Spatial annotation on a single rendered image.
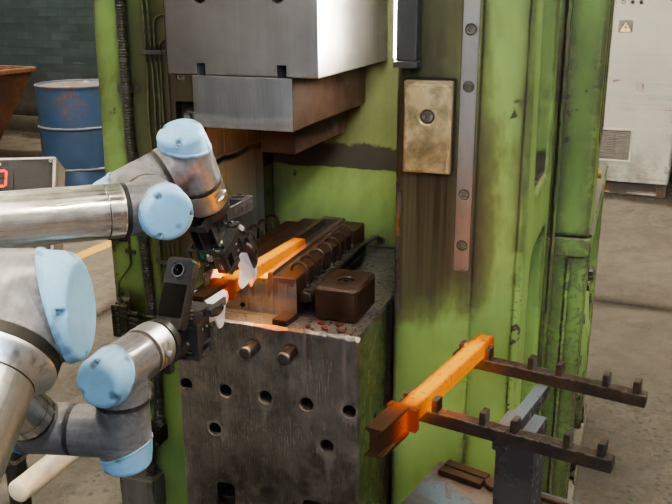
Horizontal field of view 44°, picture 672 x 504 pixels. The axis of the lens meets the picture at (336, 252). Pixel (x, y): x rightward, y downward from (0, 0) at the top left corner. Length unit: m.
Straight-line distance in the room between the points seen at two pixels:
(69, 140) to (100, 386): 5.07
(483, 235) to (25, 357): 0.98
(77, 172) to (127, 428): 5.08
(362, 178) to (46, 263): 1.22
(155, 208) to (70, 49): 8.49
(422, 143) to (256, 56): 0.34
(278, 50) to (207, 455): 0.82
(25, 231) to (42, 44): 8.75
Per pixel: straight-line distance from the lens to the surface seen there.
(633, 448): 3.12
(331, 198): 2.03
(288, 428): 1.64
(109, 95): 1.85
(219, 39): 1.55
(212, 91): 1.56
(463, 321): 1.66
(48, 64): 9.83
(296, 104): 1.51
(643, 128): 6.67
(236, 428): 1.69
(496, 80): 1.55
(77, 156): 6.20
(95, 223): 1.14
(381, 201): 1.99
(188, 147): 1.28
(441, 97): 1.54
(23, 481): 1.71
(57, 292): 0.85
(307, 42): 1.48
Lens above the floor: 1.51
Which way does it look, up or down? 17 degrees down
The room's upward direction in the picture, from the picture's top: straight up
